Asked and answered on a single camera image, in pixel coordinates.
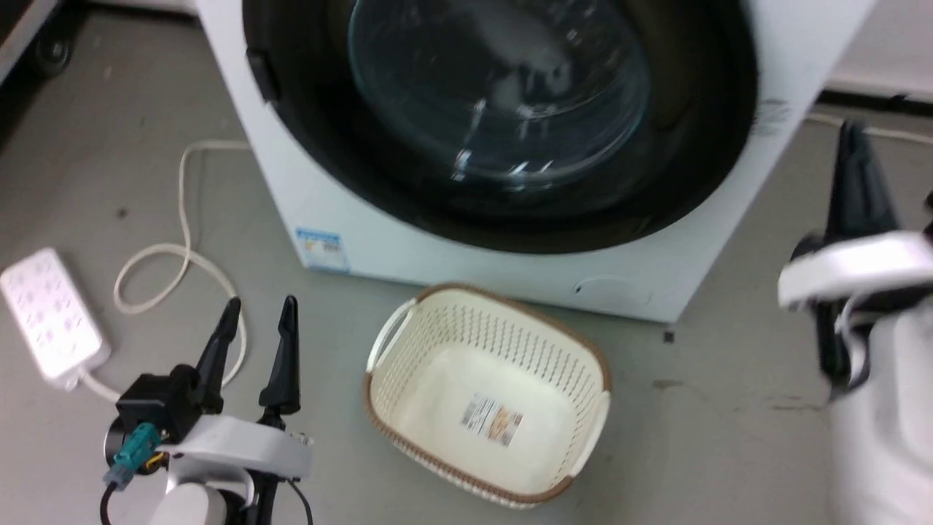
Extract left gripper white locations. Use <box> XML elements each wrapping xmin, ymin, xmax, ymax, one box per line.
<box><xmin>165</xmin><ymin>295</ymin><xmax>315</xmax><ymax>483</ymax></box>

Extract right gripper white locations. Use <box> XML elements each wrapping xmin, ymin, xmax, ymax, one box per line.
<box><xmin>777</xmin><ymin>120</ymin><xmax>933</xmax><ymax>311</ymax></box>

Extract white front-load washing machine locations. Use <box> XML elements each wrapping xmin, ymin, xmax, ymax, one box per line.
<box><xmin>194</xmin><ymin>0</ymin><xmax>878</xmax><ymax>324</ymax></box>

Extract round black glass washer door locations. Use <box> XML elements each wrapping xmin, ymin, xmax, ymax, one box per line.
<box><xmin>242</xmin><ymin>0</ymin><xmax>760</xmax><ymax>254</ymax></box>

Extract blue energy label sticker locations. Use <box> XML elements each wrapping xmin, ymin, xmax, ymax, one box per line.
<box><xmin>294</xmin><ymin>227</ymin><xmax>351</xmax><ymax>275</ymax></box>

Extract white power strip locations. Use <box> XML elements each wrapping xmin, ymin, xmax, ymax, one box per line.
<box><xmin>0</xmin><ymin>247</ymin><xmax>112</xmax><ymax>390</ymax></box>

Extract cream perforated laundry basket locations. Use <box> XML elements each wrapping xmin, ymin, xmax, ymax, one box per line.
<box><xmin>363</xmin><ymin>284</ymin><xmax>613</xmax><ymax>509</ymax></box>

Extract barcode sticker in basket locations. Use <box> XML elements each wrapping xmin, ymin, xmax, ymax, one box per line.
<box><xmin>459</xmin><ymin>394</ymin><xmax>525</xmax><ymax>446</ymax></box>

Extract black caster wheel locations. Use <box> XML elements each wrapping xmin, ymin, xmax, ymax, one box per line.
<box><xmin>29</xmin><ymin>29</ymin><xmax>75</xmax><ymax>77</ymax></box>

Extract white wall cable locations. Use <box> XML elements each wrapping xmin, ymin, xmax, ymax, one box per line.
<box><xmin>805</xmin><ymin>112</ymin><xmax>933</xmax><ymax>145</ymax></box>

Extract white power strip cord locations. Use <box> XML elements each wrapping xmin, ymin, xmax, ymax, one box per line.
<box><xmin>79</xmin><ymin>140</ymin><xmax>253</xmax><ymax>403</ymax></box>

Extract teal cable connector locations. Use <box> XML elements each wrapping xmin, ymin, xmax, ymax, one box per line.
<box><xmin>103</xmin><ymin>422</ymin><xmax>161</xmax><ymax>490</ymax></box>

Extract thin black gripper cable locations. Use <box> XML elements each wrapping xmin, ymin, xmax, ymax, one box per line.
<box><xmin>286</xmin><ymin>478</ymin><xmax>316</xmax><ymax>525</ymax></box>

